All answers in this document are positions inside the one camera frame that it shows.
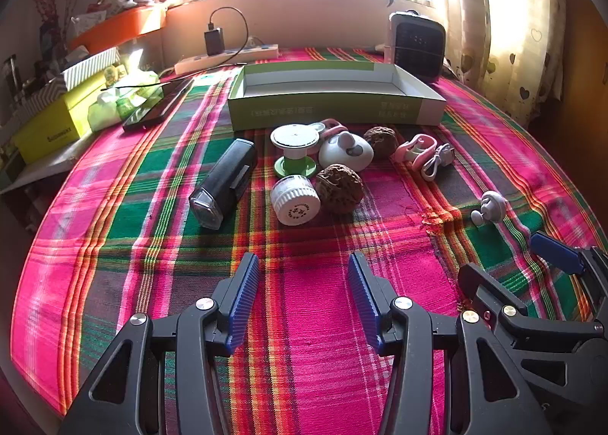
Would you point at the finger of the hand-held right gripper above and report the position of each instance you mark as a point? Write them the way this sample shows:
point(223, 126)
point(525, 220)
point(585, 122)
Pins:
point(479, 287)
point(555, 249)

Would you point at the wooden cabinet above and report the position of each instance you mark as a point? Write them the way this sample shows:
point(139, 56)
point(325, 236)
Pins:
point(584, 83)

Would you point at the white panda dome toy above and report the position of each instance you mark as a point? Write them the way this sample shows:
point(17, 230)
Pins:
point(342, 154)

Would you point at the yellow box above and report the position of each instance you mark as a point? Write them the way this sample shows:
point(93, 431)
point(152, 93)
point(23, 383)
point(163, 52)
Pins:
point(52, 131)

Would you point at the white ribbed jar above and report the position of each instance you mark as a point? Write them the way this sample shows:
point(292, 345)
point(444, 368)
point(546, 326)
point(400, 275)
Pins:
point(295, 204)

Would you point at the small green printed packet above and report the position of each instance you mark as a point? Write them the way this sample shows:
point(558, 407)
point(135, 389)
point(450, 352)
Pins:
point(113, 74)

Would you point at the black charger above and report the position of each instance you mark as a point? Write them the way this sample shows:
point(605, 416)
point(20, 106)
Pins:
point(213, 40)

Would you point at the striped box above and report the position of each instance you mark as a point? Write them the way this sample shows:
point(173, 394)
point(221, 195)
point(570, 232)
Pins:
point(90, 66)

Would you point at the black smartphone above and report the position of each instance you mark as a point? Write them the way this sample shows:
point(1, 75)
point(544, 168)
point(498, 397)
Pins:
point(156, 107)

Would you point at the small desk fan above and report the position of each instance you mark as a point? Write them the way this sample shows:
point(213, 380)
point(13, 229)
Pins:
point(418, 45)

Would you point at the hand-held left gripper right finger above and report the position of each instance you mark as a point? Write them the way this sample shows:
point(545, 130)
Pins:
point(363, 292)

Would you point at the brown walnut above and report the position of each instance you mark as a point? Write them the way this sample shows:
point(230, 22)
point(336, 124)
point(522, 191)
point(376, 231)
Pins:
point(339, 188)
point(380, 141)

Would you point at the green and white cardboard box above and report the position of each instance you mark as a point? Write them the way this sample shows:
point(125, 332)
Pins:
point(323, 107)

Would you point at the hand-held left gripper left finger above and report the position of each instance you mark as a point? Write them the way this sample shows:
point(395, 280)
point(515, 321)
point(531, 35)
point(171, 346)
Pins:
point(244, 292)

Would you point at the black bike light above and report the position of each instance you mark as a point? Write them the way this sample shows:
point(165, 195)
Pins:
point(223, 183)

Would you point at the orange tray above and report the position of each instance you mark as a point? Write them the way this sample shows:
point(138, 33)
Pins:
point(123, 26)

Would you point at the heart print curtain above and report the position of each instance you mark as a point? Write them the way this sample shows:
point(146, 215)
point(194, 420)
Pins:
point(513, 12)

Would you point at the white power strip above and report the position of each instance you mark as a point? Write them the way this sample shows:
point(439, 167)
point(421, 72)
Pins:
point(199, 63)

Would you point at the green and white tissue pack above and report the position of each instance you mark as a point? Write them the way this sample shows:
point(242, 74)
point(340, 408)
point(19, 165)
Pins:
point(107, 107)

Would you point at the green spool with white top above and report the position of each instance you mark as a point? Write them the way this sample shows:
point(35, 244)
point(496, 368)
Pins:
point(293, 140)

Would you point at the pink clip with green pad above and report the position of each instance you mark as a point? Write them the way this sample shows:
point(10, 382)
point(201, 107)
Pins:
point(331, 125)
point(413, 150)

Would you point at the white plug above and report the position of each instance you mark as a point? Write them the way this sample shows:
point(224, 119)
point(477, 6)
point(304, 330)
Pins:
point(255, 42)

